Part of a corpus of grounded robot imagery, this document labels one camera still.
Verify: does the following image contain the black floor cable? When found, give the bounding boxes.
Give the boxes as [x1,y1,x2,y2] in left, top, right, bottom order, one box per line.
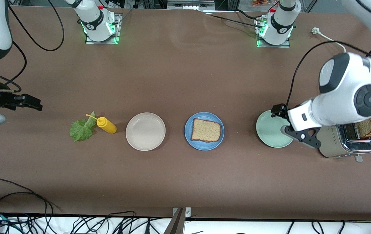
[0,177,49,215]
[0,192,54,228]
[72,211,137,234]

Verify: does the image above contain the black looped cable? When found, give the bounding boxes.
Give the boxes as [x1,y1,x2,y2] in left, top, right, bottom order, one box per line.
[7,0,65,52]

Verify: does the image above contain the dark metal bar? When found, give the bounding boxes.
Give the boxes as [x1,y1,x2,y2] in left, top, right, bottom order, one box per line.
[163,208,186,234]

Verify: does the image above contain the green lettuce leaf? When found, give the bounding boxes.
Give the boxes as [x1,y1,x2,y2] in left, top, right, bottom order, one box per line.
[69,111,97,142]

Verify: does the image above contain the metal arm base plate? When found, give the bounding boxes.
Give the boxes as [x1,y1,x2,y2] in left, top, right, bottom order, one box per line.
[85,14,121,45]
[256,18,291,48]

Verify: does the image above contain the black cable on table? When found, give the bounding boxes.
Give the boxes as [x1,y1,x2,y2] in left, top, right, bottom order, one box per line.
[201,11,261,29]

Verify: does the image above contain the brown bread slice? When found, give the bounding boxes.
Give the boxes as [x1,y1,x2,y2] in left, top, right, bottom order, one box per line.
[191,118,221,143]
[354,118,371,137]

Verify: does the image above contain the pale green plate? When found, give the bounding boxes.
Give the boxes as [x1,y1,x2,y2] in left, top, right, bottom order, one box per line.
[256,110,294,148]

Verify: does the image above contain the beige chrome-topped toaster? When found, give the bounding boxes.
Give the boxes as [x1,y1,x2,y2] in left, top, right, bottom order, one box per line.
[315,117,371,162]

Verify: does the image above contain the off-white plate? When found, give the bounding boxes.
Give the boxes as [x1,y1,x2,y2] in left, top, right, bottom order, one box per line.
[126,112,166,151]

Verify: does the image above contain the white toaster power cable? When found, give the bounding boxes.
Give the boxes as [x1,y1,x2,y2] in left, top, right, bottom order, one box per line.
[312,27,346,52]

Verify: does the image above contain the blue plate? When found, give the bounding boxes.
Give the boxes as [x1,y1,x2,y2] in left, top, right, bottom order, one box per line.
[184,112,225,151]

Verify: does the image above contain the small metal table bracket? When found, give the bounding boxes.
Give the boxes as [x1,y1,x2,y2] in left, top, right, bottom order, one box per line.
[172,207,192,217]

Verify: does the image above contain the yellow squeeze bottle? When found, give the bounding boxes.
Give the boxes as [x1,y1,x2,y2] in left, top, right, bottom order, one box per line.
[86,113,117,134]

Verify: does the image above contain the grey equipment box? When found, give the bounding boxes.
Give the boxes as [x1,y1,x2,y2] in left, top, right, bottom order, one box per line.
[167,0,216,10]

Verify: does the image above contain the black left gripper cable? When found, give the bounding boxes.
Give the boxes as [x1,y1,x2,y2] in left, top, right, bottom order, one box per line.
[284,0,371,108]

